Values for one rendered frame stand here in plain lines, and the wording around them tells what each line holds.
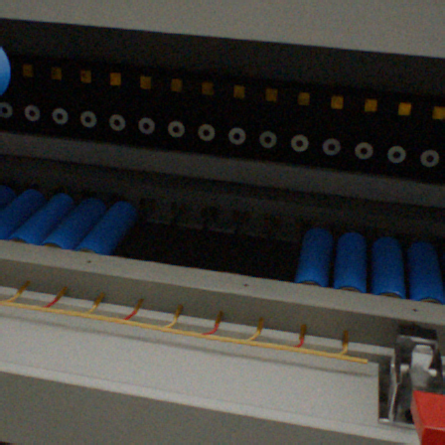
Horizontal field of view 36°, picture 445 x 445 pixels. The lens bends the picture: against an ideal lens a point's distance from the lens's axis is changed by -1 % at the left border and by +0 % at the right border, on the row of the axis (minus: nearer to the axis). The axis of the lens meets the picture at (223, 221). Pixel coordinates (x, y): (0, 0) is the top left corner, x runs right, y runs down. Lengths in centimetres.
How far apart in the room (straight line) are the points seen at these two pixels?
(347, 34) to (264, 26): 3
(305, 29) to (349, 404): 16
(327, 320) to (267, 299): 3
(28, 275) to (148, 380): 9
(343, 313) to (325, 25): 13
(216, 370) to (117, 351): 5
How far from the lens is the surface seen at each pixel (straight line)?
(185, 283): 34
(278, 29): 30
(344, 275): 37
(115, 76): 46
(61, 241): 39
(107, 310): 35
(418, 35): 30
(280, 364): 33
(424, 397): 27
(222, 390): 31
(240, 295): 33
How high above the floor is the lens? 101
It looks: 6 degrees down
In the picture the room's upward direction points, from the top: 7 degrees clockwise
